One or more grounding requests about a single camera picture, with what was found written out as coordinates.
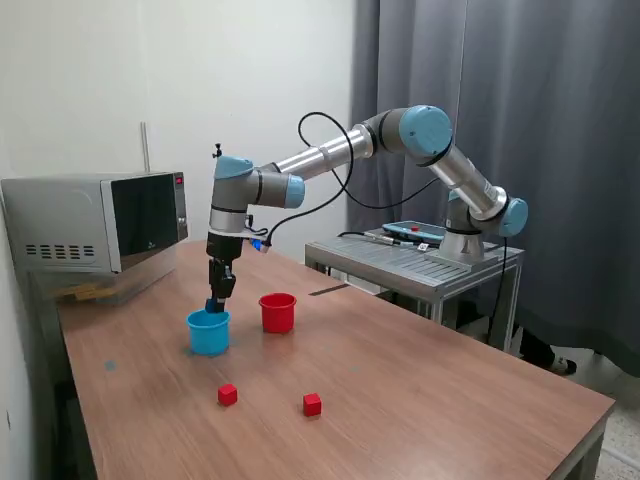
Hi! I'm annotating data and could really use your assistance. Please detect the wooden slats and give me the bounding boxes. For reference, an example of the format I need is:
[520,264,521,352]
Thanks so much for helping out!
[52,283,119,303]

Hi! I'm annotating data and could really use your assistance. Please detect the black pendant cable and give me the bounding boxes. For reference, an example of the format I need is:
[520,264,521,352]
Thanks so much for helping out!
[336,229,426,249]

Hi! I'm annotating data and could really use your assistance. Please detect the silver microwave oven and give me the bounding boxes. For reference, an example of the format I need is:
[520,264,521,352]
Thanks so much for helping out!
[0,171,190,275]

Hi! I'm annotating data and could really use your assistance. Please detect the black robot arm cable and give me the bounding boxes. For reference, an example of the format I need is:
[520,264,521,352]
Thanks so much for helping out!
[267,112,442,246]

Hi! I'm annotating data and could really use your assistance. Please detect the grey metal robot stand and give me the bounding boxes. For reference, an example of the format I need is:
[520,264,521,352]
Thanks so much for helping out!
[304,230,526,351]

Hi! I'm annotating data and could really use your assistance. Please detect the grey curtain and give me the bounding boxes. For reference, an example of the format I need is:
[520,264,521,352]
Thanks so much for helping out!
[346,0,640,379]

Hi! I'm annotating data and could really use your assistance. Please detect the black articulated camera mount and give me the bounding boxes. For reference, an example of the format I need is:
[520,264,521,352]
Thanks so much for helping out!
[210,142,258,243]

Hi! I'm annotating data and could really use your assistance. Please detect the thin white pole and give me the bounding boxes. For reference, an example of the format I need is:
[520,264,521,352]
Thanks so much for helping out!
[139,121,151,173]

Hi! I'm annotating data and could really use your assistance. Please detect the blue grey teach pendant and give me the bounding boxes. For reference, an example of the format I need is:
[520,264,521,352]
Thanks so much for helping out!
[382,220,448,246]

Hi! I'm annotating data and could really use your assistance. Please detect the red plastic cup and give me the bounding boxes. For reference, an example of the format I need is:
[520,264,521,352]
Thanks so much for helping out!
[258,292,298,335]

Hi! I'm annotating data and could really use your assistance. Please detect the blue plastic cup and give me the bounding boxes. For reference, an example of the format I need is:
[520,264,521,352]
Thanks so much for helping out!
[186,307,234,357]

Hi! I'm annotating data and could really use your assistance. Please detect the black power cable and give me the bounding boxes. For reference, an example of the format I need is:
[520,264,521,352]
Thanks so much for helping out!
[485,233,507,346]

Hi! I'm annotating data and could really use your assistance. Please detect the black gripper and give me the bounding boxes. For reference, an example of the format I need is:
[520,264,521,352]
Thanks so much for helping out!
[206,230,245,314]

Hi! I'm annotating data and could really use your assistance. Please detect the person's black-clad leg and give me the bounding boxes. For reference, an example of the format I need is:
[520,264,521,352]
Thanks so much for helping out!
[519,327,557,370]

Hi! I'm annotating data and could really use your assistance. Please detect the clear plastic riser box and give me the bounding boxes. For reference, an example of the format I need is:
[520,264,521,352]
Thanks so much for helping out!
[29,249,177,307]

